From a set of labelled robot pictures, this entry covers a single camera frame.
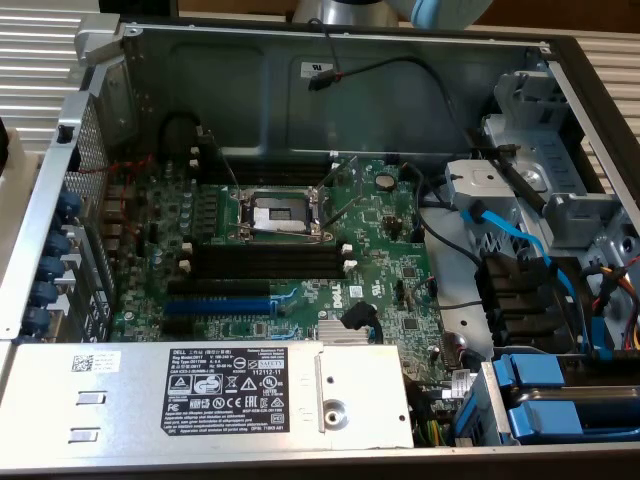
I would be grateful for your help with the metal CPU socket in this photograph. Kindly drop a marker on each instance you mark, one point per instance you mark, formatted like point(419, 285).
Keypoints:
point(280, 212)

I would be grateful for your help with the open black silver PC case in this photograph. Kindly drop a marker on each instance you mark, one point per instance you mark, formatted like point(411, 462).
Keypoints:
point(390, 120)

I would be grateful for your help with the silver metal corner bracket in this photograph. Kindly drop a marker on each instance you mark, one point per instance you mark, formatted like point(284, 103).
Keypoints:
point(97, 37)

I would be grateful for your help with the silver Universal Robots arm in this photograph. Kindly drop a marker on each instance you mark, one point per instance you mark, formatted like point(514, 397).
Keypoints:
point(320, 10)

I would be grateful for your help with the silver power supply with label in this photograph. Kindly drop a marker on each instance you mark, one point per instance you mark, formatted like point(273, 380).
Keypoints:
point(125, 390)

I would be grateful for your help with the round coin battery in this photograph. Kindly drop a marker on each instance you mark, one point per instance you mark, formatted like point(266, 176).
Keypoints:
point(384, 180)

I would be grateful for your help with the silver metal drive bracket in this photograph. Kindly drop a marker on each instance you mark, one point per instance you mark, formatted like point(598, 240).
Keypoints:
point(480, 180)

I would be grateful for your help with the metal rear port block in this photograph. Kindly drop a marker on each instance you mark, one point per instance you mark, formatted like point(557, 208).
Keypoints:
point(117, 210)

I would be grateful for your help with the dark blue slot clip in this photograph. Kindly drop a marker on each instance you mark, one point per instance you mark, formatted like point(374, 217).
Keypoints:
point(51, 267)
point(70, 204)
point(37, 318)
point(60, 243)
point(45, 292)

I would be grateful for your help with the black ribbed plastic block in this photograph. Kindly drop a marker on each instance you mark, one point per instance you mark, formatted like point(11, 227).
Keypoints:
point(520, 300)

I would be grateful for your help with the blue expansion slot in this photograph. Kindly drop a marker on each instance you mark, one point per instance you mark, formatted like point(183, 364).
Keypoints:
point(220, 306)

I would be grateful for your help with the open metal socket cover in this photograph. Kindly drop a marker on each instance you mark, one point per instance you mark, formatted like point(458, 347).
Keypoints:
point(338, 171)

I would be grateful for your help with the long black expansion slot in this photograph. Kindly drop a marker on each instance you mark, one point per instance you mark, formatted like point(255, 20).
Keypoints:
point(220, 287)

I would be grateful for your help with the green Dell motherboard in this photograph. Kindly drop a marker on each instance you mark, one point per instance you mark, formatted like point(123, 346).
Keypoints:
point(372, 235)

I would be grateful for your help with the black box behind case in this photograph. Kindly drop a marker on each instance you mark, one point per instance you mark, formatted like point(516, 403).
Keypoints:
point(135, 4)

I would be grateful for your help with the thin metal locking lever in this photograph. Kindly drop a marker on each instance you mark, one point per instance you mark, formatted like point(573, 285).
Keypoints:
point(240, 231)
point(342, 212)

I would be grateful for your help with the short black expansion slot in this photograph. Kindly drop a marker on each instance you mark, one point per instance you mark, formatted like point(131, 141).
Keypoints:
point(177, 326)

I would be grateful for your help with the silver finned chipset heatsink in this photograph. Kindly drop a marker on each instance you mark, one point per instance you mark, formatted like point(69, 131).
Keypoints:
point(335, 332)

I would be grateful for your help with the blue drive bay caddies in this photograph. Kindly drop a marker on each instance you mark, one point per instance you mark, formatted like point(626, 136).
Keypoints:
point(495, 415)

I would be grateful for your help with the silver metal drive cage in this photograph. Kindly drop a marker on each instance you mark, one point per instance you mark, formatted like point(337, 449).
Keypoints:
point(530, 130)

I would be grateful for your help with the small black plastic clip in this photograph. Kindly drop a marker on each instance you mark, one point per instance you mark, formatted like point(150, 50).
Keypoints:
point(66, 134)

